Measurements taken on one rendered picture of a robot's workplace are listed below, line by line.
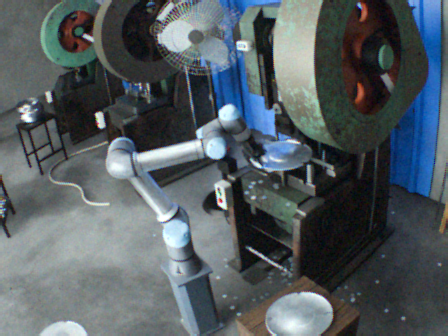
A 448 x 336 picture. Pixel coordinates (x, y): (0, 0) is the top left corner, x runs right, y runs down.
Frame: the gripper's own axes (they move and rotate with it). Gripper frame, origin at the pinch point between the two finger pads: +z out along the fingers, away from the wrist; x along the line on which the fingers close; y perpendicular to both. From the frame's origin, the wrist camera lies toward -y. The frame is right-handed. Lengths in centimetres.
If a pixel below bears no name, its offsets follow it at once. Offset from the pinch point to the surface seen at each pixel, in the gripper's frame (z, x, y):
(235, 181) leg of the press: 14.9, -8.6, -21.2
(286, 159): 5.9, 11.0, 3.8
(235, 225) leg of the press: 37.4, -22.8, -21.6
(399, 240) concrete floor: 108, 45, 32
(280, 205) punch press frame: 20.4, -4.9, 7.6
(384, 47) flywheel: -40, 52, 50
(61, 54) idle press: -44, -13, -302
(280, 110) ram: -11.0, 24.3, -3.9
